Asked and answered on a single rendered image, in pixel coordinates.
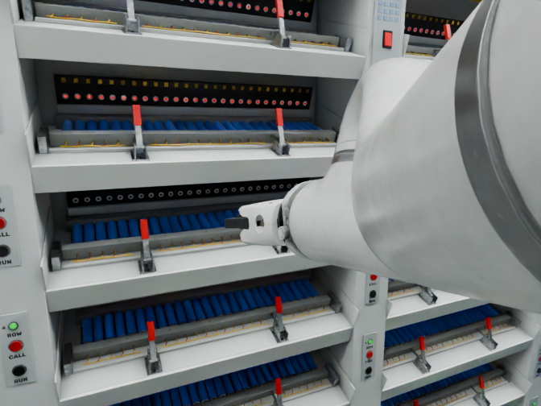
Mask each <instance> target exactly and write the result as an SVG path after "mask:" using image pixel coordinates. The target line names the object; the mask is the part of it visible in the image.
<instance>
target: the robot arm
mask: <svg viewBox="0 0 541 406"><path fill-rule="evenodd" d="M238 211H239V214H237V216H236V217H232V218H226V219H225V228H226V229H227V228H239V230H243V231H242V232H241V233H240V236H241V241H242V242H243V243H246V244H254V245H262V246H287V247H288V249H289V250H290V251H292V252H293V253H294V254H296V255H298V256H299V257H301V258H304V259H310V260H314V261H317V262H321V263H326V264H331V265H334V266H338V267H344V268H348V269H351V270H354V271H361V272H364V273H368V274H372V275H376V276H381V277H386V278H389V279H393V280H399V281H402V282H406V283H411V284H419V285H422V286H424V287H427V288H433V289H436V290H439V291H442V292H449V293H452V294H456V295H460V296H466V297H469V298H473V299H477V300H483V301H487V302H490V303H494V304H497V305H504V306H507V307H511V308H515V309H521V310H524V311H528V312H532V313H537V314H541V0H482V1H481V3H480V4H479V5H478V6H477V7H476V9H475V10H474V11H473V12H472V14H471V15H470V16H469V17H468V18H467V19H466V20H465V21H464V23H463V24H462V25H461V26H460V28H459V29H458V30H457V31H456V33H455V34H454V35H453V36H452V38H451V39H450V40H449V41H448V42H447V43H446V44H445V46H444V47H443V48H442V49H441V51H440V52H439V53H438V54H437V56H436V57H435V58H434V60H433V61H428V60H421V59H415V58H405V57H400V58H391V59H387V60H381V61H379V62H377V63H376V64H373V65H372V66H370V67H369V68H368V69H367V70H366V71H365V72H364V73H363V75H362V76H361V78H360V80H359V81H358V83H357V85H356V87H355V89H354V91H353V94H352V96H351V98H350V99H349V103H348V105H347V107H346V110H345V114H344V117H343V120H342V123H341V128H340V131H339V135H338V138H337V144H336V148H335V151H334V155H333V158H332V163H331V165H330V168H329V170H328V172H327V174H326V175H325V177H324V178H323V179H320V180H310V181H305V182H303V183H300V184H298V185H296V186H295V187H294V188H292V189H291V190H290V191H289V192H288V193H287V195H286V196H285V197H284V199H279V200H273V201H265V202H260V203H256V204H252V205H244V206H242V207H241V208H239V210H238Z"/></svg>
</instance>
